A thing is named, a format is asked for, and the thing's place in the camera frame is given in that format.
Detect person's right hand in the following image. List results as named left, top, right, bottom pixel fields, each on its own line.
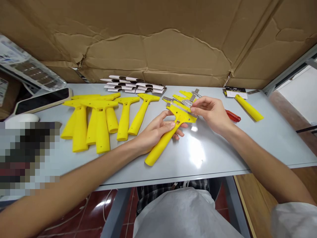
left=191, top=96, right=237, bottom=137

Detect person's left hand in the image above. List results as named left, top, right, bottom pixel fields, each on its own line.
left=135, top=110, right=186, bottom=156

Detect person's right thumb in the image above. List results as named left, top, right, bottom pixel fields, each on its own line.
left=194, top=105, right=211, bottom=116

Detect person's right fingers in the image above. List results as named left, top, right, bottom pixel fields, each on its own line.
left=196, top=113, right=211, bottom=124

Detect person's right index finger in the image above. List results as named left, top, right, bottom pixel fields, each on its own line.
left=191, top=97, right=211, bottom=109

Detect person's left index finger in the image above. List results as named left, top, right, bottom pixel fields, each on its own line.
left=155, top=110, right=174, bottom=123

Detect person's left fingers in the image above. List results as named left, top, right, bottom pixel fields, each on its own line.
left=173, top=123, right=186, bottom=141

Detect yellow plastic scraper with blade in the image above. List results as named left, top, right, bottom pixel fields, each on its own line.
left=144, top=104, right=199, bottom=167

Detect red screwdriver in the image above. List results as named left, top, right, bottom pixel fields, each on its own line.
left=224, top=109, right=241, bottom=123

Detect stack of white card sleeves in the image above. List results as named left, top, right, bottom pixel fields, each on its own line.
left=100, top=75, right=167, bottom=95

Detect yellow scraper with black card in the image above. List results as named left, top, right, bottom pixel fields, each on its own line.
left=224, top=86, right=264, bottom=122

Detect person's legs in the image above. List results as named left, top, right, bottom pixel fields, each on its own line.
left=136, top=179, right=210, bottom=217

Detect large brown cardboard sheet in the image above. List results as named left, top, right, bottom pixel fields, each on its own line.
left=0, top=0, right=317, bottom=89

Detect person's body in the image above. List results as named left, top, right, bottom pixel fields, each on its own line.
left=133, top=187, right=245, bottom=238

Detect black tablet in beige case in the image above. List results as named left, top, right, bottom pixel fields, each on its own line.
left=14, top=87, right=73, bottom=115

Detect white computer mouse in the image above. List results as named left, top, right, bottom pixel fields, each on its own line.
left=4, top=113, right=40, bottom=124

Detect clear plastic blade pack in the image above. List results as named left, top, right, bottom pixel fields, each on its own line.
left=0, top=34, right=68, bottom=94

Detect pile of yellow scraper handles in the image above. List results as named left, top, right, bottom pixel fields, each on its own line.
left=60, top=92, right=154, bottom=155

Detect grey metal shelf frame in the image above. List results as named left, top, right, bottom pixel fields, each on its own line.
left=262, top=45, right=317, bottom=95

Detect white cable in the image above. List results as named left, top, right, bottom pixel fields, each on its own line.
left=41, top=188, right=120, bottom=234

